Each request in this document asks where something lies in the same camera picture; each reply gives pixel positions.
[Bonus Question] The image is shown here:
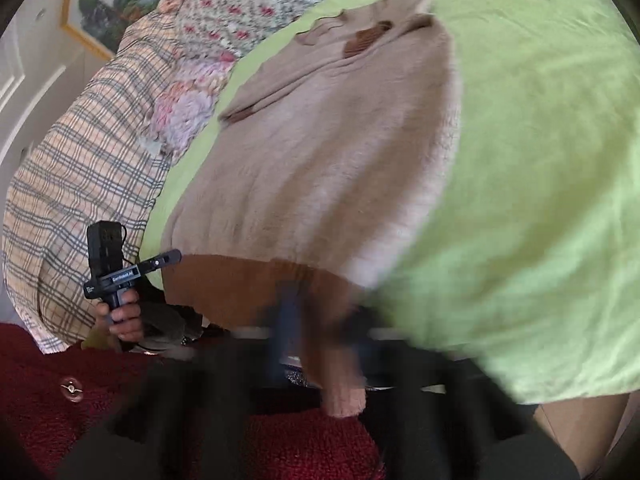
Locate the person's left hand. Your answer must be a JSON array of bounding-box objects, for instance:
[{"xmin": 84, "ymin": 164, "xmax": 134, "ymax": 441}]
[{"xmin": 95, "ymin": 290, "xmax": 146, "ymax": 343}]

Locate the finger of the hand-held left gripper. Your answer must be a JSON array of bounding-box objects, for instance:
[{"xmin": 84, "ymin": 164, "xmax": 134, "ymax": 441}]
[{"xmin": 135, "ymin": 249, "xmax": 182, "ymax": 273}]

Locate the red floral quilt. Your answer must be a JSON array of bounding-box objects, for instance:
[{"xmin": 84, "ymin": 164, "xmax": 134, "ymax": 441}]
[{"xmin": 170, "ymin": 0, "xmax": 411, "ymax": 61}]

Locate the red fuzzy garment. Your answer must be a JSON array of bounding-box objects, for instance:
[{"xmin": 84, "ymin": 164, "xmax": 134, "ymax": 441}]
[{"xmin": 0, "ymin": 322, "xmax": 386, "ymax": 480}]

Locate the dark cloth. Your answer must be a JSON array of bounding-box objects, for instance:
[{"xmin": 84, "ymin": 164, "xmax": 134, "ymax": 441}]
[{"xmin": 135, "ymin": 280, "xmax": 211, "ymax": 356}]

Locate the plaid blanket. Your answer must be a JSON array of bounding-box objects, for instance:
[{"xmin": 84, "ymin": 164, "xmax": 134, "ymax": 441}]
[{"xmin": 2, "ymin": 10, "xmax": 181, "ymax": 356}]

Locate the purple floral pillow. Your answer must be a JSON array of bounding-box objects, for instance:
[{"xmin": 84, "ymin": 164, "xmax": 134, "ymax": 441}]
[{"xmin": 145, "ymin": 55, "xmax": 236, "ymax": 156}]

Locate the white panelled door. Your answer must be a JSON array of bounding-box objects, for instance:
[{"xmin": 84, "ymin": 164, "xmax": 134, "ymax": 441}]
[{"xmin": 0, "ymin": 10, "xmax": 81, "ymax": 161}]

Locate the green bed sheet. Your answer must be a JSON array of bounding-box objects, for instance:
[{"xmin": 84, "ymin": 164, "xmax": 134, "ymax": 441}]
[{"xmin": 142, "ymin": 0, "xmax": 640, "ymax": 406}]

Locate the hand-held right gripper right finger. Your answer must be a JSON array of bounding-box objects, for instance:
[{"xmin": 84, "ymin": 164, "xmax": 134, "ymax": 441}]
[{"xmin": 340, "ymin": 302, "xmax": 593, "ymax": 480}]

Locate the beige knitted sweater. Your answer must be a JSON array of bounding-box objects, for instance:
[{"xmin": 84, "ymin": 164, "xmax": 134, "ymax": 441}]
[{"xmin": 161, "ymin": 0, "xmax": 463, "ymax": 418}]

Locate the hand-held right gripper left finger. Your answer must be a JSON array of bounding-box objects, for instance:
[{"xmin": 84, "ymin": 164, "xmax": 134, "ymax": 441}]
[{"xmin": 57, "ymin": 280, "xmax": 321, "ymax": 480}]

